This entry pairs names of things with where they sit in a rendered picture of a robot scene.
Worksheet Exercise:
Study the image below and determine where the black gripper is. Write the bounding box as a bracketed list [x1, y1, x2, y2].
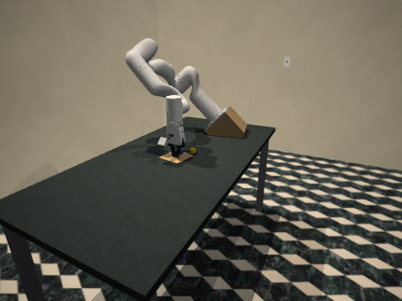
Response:
[166, 125, 186, 156]

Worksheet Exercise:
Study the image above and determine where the tan flat mat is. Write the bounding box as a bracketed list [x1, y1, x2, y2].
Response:
[158, 152, 193, 164]

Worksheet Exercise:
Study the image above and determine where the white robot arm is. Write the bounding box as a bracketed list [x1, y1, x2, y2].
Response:
[126, 38, 226, 127]

